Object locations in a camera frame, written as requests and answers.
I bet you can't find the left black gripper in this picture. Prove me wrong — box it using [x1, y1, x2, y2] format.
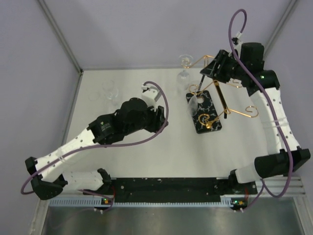
[125, 102, 168, 136]

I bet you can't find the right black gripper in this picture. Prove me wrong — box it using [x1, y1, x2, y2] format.
[200, 50, 246, 84]

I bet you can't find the clear wine glass back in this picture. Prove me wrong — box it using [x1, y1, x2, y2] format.
[187, 94, 198, 117]

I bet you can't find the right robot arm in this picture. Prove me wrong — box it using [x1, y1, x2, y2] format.
[201, 43, 311, 194]

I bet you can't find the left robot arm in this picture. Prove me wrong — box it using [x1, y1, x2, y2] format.
[25, 98, 169, 200]

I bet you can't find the black marble rack base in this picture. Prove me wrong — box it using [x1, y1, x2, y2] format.
[186, 90, 222, 134]

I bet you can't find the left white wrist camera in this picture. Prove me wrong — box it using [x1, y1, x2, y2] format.
[141, 85, 161, 109]

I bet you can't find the gold wire glass rack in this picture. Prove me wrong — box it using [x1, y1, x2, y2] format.
[182, 55, 259, 129]

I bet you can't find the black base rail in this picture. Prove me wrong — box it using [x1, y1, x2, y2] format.
[94, 177, 257, 203]

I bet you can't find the white cable duct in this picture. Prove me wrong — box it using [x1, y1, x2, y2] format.
[48, 195, 247, 209]

